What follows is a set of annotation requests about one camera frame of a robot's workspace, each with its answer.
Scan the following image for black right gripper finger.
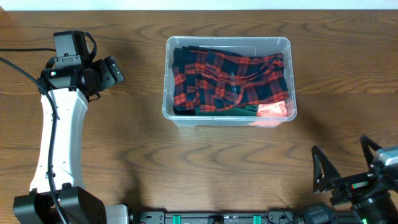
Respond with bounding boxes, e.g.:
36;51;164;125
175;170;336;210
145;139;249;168
359;135;381;165
312;146;341;194

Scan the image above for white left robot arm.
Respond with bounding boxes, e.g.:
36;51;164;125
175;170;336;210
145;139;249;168
13;56;129;223

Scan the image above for dark green garment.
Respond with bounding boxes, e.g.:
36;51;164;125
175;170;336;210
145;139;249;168
195;105;259;116

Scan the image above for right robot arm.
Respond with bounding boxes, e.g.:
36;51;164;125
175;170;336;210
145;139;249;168
294;136;397;224

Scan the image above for black mounting rail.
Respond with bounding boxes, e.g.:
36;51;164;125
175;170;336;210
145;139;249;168
128;209;308;224

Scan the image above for pink garment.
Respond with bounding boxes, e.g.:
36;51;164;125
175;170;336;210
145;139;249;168
256;100;294;117

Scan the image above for black garment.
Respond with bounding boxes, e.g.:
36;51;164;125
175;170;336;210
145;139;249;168
173;107;196;116

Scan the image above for clear plastic storage bin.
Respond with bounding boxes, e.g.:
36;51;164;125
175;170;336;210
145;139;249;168
162;36;297;128

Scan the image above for red plaid shirt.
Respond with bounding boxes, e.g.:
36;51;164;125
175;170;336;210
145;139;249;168
172;46;289;112

